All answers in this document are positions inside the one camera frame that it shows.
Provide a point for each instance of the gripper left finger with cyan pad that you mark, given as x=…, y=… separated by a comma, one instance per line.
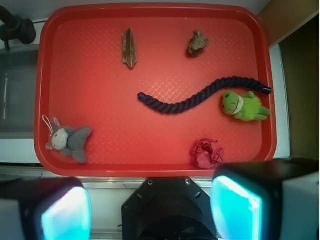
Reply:
x=44, y=209

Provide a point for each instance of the green frog plush toy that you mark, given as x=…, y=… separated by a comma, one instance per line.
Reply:
x=247, y=107

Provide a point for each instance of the brown wood bark piece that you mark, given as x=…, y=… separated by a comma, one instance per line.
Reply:
x=129, y=52

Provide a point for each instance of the black clamp knob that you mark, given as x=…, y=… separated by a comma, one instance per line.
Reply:
x=16, y=28

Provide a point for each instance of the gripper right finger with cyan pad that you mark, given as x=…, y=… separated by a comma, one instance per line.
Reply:
x=277, y=199

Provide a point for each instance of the crumpled red paper ball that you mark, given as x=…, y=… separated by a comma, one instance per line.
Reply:
x=207, y=153

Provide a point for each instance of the brown rock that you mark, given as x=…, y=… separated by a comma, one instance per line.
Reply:
x=197, y=43

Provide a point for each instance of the red plastic tray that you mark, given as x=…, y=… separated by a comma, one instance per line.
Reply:
x=82, y=81

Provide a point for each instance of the grey donkey plush toy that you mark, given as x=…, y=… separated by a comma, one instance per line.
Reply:
x=68, y=140

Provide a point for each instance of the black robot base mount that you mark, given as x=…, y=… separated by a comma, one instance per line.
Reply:
x=168, y=209

